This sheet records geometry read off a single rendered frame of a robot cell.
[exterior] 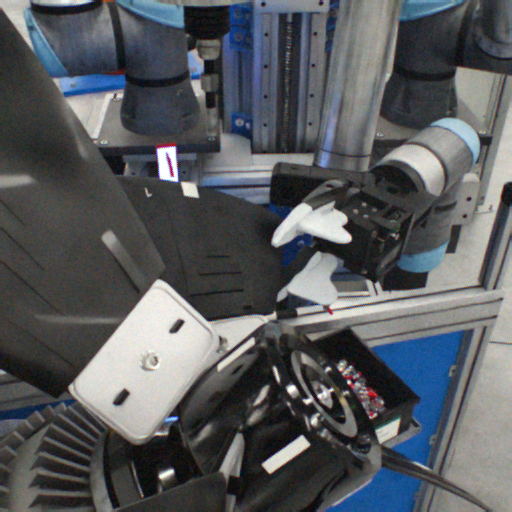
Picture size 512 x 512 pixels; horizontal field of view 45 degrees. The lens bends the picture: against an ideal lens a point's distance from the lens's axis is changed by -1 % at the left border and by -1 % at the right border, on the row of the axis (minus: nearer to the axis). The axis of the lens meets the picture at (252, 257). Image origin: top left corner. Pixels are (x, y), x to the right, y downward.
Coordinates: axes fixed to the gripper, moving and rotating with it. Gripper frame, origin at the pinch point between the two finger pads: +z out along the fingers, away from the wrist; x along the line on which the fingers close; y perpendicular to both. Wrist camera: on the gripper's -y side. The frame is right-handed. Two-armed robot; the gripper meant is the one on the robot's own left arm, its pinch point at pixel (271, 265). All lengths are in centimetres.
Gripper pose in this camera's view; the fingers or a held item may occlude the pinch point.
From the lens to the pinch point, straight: 58.8
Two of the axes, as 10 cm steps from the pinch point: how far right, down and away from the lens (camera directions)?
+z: -6.4, 4.7, -6.1
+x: -0.8, 7.5, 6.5
